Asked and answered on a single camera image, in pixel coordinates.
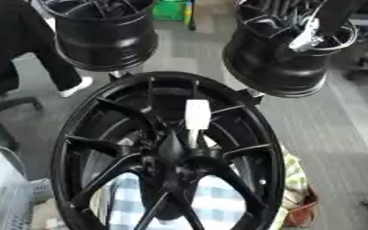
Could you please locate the white pin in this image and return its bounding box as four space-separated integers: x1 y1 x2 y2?
184 99 215 150

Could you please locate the black round wheel rim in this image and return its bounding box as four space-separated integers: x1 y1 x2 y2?
220 0 360 99
36 0 161 73

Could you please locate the white perforated basket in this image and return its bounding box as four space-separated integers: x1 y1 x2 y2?
0 134 56 230

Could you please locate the green box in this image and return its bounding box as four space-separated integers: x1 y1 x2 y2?
149 0 196 22

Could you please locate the person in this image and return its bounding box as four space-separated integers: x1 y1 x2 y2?
0 0 96 101

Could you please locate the black spoked wheel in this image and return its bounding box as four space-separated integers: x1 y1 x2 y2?
48 71 288 230

